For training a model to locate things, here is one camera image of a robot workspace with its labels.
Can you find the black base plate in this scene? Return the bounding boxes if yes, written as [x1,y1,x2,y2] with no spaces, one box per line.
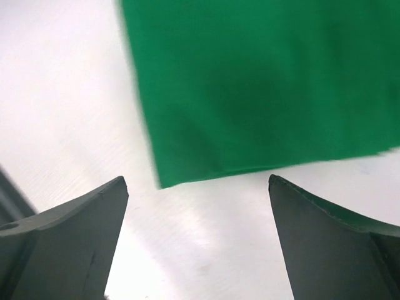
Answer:
[0,167,36,225]

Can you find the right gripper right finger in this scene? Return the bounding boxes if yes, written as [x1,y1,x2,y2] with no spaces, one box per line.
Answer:
[269,175,399,300]

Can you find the green polo shirt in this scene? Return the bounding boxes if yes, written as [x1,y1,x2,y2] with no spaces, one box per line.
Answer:
[121,1,399,188]

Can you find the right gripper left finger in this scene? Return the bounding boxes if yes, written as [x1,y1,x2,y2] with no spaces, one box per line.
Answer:
[1,176,129,299]

